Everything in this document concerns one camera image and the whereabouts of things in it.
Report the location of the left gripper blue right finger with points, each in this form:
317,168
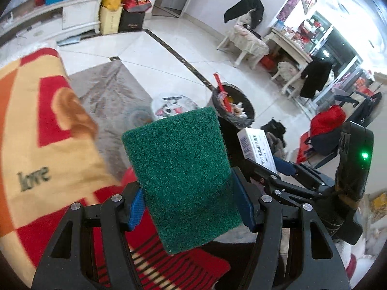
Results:
241,198

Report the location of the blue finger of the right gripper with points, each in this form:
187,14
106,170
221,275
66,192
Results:
284,167

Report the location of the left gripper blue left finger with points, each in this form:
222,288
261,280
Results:
137,209

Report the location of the small white printed box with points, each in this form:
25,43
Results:
255,146

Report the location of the green scouring pad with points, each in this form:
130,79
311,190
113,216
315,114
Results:
182,166

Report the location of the dark floor waste basket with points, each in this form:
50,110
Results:
242,113

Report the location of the red orange patterned blanket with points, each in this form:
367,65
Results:
67,184

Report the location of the cat face stool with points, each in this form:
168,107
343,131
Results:
167,105

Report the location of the white dressing table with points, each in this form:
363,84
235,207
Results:
299,59

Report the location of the white chair with jacket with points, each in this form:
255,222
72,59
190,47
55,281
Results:
243,35

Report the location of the white TV cabinet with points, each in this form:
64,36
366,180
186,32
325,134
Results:
57,21

